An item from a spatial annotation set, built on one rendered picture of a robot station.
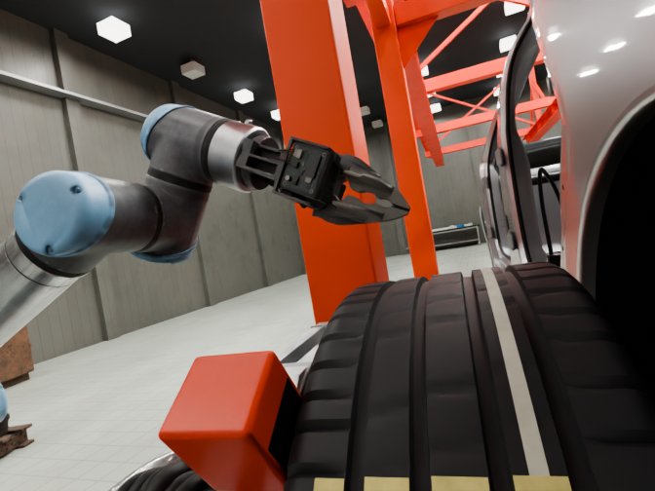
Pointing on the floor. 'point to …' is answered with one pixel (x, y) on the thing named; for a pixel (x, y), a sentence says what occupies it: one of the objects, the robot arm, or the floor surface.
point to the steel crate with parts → (16, 359)
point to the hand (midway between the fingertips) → (400, 208)
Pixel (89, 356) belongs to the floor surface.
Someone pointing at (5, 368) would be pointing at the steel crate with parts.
